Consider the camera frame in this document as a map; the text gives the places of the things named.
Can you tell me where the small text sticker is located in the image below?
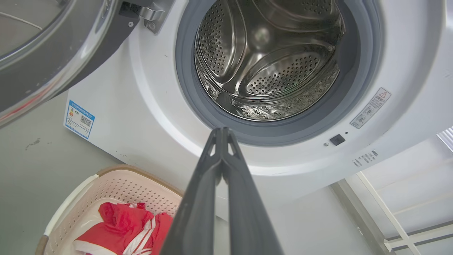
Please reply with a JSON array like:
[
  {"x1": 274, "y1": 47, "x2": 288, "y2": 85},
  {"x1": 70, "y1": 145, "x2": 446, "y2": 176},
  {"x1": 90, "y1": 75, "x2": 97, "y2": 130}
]
[{"x1": 351, "y1": 149, "x2": 379, "y2": 168}]

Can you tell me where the plain red garment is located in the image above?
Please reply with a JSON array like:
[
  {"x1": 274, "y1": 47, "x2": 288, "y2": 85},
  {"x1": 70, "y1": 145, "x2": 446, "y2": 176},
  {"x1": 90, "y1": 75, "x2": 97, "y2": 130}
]
[{"x1": 98, "y1": 202, "x2": 153, "y2": 245}]

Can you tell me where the metal door hinge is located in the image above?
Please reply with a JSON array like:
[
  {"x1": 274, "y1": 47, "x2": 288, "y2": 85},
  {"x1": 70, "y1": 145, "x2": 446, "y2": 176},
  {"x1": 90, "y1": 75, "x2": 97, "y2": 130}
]
[{"x1": 138, "y1": 2, "x2": 167, "y2": 34}]

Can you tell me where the blue energy label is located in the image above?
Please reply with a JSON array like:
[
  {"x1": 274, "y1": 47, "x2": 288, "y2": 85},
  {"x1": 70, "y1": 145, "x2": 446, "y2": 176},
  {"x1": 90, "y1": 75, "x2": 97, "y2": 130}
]
[{"x1": 64, "y1": 100, "x2": 95, "y2": 140}]

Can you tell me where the white front-load washing machine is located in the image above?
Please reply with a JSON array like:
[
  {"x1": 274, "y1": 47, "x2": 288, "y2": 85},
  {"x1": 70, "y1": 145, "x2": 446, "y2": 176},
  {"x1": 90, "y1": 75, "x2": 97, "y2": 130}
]
[{"x1": 64, "y1": 0, "x2": 453, "y2": 255}]

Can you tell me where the cream perforated laundry basket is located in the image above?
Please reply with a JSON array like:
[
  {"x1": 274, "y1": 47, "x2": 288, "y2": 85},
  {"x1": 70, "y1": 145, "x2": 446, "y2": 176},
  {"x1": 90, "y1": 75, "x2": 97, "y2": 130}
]
[{"x1": 35, "y1": 165, "x2": 184, "y2": 255}]

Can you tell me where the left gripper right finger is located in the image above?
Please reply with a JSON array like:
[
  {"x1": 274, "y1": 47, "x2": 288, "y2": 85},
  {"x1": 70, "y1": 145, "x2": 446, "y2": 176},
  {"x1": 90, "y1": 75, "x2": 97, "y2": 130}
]
[{"x1": 223, "y1": 127, "x2": 283, "y2": 255}]

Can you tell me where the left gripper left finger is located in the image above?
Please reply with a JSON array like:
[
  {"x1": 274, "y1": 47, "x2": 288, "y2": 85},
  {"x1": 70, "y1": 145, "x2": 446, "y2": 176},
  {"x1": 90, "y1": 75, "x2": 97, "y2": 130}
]
[{"x1": 159, "y1": 127, "x2": 224, "y2": 255}]

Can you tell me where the white metal frame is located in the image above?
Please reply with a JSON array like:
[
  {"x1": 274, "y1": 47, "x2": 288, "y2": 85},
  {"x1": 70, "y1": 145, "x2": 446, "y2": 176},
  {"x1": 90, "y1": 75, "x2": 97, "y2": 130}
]
[{"x1": 329, "y1": 136, "x2": 453, "y2": 255}]

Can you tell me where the grey rubber door gasket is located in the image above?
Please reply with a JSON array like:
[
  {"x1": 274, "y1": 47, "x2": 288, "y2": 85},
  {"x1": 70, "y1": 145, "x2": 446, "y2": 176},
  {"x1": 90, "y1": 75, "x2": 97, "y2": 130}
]
[{"x1": 175, "y1": 0, "x2": 384, "y2": 147}]

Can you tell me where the grey warning sticker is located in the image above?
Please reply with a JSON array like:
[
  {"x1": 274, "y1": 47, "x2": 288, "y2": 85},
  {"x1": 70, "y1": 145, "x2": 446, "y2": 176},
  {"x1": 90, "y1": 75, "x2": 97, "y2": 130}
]
[{"x1": 350, "y1": 87, "x2": 392, "y2": 129}]

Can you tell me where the red garment with white stripes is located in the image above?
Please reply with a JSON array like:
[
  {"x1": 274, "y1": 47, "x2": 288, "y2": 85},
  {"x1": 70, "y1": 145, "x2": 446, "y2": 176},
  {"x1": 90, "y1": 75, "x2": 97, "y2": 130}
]
[{"x1": 73, "y1": 212, "x2": 174, "y2": 255}]

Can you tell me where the black glass washer door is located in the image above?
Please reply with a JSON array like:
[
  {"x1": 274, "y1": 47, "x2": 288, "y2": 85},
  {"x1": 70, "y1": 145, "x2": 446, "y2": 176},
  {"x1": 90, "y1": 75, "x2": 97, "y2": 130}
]
[{"x1": 0, "y1": 0, "x2": 174, "y2": 128}]

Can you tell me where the perforated steel drum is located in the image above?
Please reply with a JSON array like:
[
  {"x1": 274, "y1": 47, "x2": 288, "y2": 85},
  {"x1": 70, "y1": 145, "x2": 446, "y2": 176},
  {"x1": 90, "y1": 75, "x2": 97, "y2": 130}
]
[{"x1": 194, "y1": 0, "x2": 345, "y2": 121}]

